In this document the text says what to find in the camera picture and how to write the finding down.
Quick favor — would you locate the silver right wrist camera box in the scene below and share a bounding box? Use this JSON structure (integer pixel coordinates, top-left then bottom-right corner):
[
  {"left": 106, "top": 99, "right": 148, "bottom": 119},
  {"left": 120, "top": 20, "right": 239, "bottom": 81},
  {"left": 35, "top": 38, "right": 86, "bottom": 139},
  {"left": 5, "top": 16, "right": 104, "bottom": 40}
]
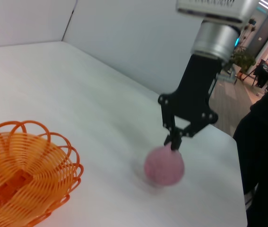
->
[{"left": 175, "top": 0, "right": 260, "bottom": 24}]

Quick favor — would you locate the pink peach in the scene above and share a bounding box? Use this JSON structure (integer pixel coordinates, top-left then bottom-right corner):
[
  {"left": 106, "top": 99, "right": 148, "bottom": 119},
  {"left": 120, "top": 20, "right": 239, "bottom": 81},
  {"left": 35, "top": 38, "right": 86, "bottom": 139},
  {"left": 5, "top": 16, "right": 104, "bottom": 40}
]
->
[{"left": 143, "top": 144, "right": 186, "bottom": 188}]

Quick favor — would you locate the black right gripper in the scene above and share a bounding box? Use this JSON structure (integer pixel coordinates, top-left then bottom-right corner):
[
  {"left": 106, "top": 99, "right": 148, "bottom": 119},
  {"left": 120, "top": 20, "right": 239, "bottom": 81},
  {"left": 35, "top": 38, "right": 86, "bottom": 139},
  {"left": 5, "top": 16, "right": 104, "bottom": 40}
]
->
[{"left": 157, "top": 54, "right": 220, "bottom": 151}]

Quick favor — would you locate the orange woven plastic basket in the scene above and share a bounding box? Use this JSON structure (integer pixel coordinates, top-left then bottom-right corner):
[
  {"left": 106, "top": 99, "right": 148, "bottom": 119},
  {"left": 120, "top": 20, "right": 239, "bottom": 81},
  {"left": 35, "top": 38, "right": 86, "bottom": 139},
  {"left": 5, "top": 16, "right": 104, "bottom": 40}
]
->
[{"left": 0, "top": 120, "right": 85, "bottom": 227}]

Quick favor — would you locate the black office chair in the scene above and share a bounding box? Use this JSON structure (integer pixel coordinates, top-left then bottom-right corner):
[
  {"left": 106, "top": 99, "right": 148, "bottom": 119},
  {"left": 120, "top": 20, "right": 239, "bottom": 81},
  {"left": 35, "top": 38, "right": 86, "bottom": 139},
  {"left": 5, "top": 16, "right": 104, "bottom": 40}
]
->
[{"left": 253, "top": 59, "right": 268, "bottom": 88}]

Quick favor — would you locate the person in black clothes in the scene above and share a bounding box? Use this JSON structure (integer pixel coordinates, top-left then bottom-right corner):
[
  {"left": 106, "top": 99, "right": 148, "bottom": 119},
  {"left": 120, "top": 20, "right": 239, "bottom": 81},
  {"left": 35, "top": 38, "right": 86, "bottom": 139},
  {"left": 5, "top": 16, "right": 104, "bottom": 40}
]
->
[{"left": 232, "top": 75, "right": 268, "bottom": 227}]

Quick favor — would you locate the green potted plant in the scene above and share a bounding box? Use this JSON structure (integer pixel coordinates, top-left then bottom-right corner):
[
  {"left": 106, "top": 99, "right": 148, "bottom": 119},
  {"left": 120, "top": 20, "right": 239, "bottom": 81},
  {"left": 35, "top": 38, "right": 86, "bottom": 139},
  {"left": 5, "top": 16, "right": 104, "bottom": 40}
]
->
[{"left": 231, "top": 46, "right": 257, "bottom": 74}]

